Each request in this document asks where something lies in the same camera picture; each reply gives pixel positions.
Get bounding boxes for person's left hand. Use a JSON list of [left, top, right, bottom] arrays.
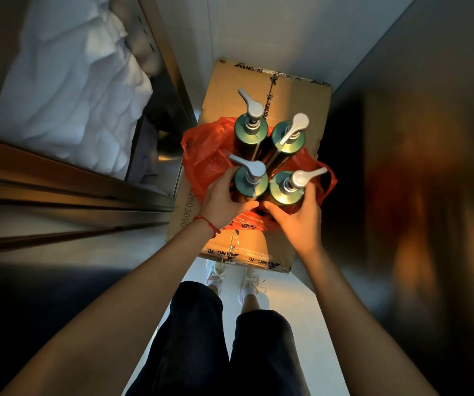
[[198, 167, 260, 234]]

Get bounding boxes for person's right hand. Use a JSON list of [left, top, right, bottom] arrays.
[[263, 182, 324, 261]]

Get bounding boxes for green pump bottle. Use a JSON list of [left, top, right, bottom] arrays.
[[261, 113, 310, 174], [233, 88, 270, 161], [267, 167, 329, 207], [228, 154, 270, 202]]

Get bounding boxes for person's left forearm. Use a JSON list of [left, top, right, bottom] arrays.
[[0, 218, 221, 396]]

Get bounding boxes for person's right forearm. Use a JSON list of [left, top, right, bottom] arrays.
[[302, 247, 440, 396]]

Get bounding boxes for orange plastic bag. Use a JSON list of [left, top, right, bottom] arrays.
[[180, 116, 338, 232]]

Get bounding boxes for person's right white shoe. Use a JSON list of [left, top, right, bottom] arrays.
[[237, 267, 263, 306]]

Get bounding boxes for person's white shoe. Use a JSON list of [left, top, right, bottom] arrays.
[[237, 267, 263, 306], [205, 260, 226, 296]]

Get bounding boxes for person's left white shoe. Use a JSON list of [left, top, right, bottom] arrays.
[[205, 260, 226, 296]]

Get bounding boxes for person's right lower leg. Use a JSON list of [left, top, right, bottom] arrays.
[[241, 293, 261, 314]]

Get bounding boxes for brown cardboard box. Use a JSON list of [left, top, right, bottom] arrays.
[[165, 57, 333, 274]]

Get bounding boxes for person's black shorts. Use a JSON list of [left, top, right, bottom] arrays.
[[125, 280, 312, 396]]

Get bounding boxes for stainless steel cart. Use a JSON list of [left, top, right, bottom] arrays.
[[0, 0, 199, 255]]

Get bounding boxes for pile of white linen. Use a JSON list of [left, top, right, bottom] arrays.
[[0, 0, 154, 181]]

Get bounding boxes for red string bracelet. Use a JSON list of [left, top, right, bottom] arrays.
[[193, 214, 222, 239]]

